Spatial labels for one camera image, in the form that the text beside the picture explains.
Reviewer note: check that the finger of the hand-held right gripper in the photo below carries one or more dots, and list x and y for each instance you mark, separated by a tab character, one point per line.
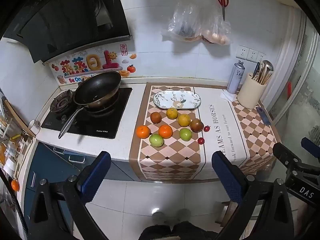
310	143
285	153

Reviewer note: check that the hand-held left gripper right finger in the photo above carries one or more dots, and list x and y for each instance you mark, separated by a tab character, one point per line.
225	177

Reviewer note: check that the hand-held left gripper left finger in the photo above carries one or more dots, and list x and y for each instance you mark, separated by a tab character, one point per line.
96	177

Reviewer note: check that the green apple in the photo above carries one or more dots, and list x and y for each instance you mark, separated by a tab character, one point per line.
185	134
156	140

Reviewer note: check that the orange tangerine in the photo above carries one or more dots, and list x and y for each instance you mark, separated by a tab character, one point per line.
143	131
165	131

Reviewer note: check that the yellow citrus fruit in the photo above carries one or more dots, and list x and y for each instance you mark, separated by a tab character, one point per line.
172	113
184	120

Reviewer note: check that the floral oval plate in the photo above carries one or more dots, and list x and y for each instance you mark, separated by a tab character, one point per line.
177	100

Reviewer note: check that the wooden stool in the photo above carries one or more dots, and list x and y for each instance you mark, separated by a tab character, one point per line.
231	212

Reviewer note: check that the blue knife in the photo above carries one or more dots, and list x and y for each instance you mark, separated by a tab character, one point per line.
263	116

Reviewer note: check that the red cherry tomato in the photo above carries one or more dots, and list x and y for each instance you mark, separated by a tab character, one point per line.
206	128
201	140

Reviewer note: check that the blue kitchen cabinet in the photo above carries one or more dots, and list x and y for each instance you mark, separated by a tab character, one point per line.
50	160

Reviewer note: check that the person's grey slipper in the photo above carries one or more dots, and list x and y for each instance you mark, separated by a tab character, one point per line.
160	217
183	215

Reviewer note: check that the black gas stove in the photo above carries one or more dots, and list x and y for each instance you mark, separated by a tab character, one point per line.
107	122

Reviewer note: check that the checkered table mat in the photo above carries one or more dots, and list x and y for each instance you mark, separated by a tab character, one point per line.
220	120

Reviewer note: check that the red-brown apple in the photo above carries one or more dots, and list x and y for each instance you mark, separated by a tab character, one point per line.
196	125

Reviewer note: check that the cream utensil holder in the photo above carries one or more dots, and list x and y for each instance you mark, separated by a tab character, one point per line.
251	92

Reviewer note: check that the person's dark trousers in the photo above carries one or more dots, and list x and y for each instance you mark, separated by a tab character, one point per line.
180	231

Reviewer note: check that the glass sliding door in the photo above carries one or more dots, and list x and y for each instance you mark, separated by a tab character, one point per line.
300	67

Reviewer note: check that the white cup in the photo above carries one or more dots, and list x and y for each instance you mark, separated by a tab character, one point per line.
35	126

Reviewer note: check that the white folded cloth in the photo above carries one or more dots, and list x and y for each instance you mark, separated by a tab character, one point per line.
226	96

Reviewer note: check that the small orange fruit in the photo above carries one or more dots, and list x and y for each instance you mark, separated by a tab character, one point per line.
15	185

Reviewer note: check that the bundle of chopsticks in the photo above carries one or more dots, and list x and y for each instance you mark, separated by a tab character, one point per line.
262	73

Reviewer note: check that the brown kiwi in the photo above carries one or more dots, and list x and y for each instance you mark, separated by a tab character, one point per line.
156	117

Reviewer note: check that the metal ladle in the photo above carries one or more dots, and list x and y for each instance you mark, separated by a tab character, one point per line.
268	65

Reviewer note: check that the cluttered side rack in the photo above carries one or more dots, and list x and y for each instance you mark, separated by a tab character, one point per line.
11	150

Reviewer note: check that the silver spray can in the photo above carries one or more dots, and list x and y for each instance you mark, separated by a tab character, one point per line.
235	77

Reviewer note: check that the wooden cutting board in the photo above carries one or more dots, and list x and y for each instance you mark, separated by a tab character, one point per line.
17	118

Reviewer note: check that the clear plastic bag of eggs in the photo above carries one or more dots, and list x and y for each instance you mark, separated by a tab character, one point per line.
217	36

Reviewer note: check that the clear plastic bag dark contents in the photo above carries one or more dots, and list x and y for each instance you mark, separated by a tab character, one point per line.
185	25

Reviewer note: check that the black range hood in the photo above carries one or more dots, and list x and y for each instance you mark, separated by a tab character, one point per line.
62	17

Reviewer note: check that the white wall outlet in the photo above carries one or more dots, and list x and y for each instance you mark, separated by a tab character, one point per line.
241	51
252	54
261	57

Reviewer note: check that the colourful wall sticker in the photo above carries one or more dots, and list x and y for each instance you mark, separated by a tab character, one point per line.
92	63

